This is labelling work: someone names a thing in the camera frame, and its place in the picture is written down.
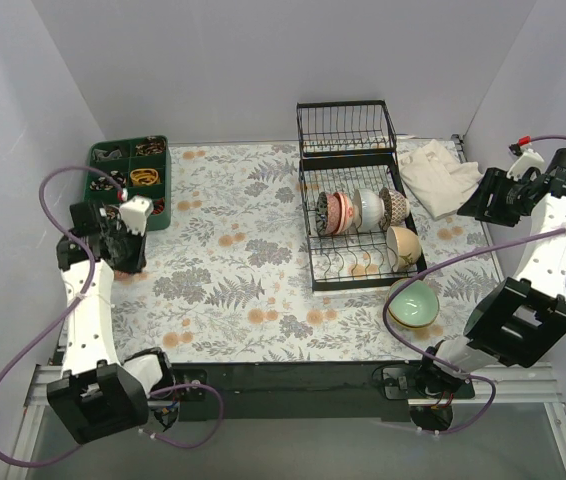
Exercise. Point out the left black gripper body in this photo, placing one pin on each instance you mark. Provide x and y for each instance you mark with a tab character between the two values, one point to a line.
126	251

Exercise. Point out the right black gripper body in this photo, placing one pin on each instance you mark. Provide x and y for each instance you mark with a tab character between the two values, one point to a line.
491	196

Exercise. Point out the brown patterned bowl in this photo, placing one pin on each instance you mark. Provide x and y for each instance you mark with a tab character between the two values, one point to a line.
396	208

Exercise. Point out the cream white bowl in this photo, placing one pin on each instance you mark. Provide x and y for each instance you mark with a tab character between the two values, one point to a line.
403	248

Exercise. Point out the plain white bowl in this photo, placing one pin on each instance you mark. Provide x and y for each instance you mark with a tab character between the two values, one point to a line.
369	208

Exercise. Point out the black wire dish rack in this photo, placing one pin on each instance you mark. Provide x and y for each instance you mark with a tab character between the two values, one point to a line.
352	196

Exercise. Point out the yellow bowl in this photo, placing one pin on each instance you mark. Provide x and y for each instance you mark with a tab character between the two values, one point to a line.
398	320

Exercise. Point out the red floral bowl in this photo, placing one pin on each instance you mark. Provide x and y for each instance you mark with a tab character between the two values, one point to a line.
346	213

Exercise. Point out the grey leaf patterned bowl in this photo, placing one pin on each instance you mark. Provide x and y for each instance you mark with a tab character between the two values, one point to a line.
327	214

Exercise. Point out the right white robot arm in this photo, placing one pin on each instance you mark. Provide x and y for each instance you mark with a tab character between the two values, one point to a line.
525	315

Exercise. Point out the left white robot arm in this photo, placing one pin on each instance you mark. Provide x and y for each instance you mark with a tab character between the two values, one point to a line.
98	394

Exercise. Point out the white folded cloth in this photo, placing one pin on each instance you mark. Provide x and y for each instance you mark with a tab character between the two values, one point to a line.
440	182

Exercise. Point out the green compartment tray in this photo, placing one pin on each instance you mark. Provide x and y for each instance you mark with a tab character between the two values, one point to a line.
142	165

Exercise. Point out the floral table mat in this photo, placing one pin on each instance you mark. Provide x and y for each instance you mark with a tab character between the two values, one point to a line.
235	278

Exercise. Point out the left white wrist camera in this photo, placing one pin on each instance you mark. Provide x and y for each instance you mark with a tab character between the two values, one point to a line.
134	213

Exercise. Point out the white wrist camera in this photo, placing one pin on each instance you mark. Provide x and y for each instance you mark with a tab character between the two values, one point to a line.
525	158
134	213

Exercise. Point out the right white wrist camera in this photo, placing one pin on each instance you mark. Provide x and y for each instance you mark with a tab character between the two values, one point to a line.
525	158

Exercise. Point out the aluminium frame rail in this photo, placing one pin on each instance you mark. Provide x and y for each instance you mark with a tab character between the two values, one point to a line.
514	384

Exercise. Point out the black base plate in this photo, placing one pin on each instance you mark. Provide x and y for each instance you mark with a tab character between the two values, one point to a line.
300	390

